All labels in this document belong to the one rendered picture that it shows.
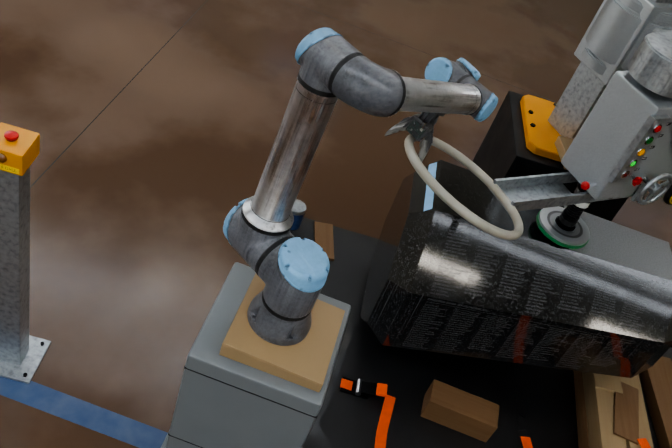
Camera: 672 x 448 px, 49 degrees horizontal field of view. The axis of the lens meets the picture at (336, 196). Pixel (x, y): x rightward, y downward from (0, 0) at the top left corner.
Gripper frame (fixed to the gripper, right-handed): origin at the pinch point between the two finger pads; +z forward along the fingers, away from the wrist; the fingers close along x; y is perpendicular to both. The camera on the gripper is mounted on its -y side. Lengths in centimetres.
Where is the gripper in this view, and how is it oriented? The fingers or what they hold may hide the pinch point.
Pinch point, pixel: (401, 150)
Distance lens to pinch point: 247.4
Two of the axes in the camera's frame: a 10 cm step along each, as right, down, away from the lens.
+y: -3.9, 1.8, -9.0
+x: 7.1, 6.8, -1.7
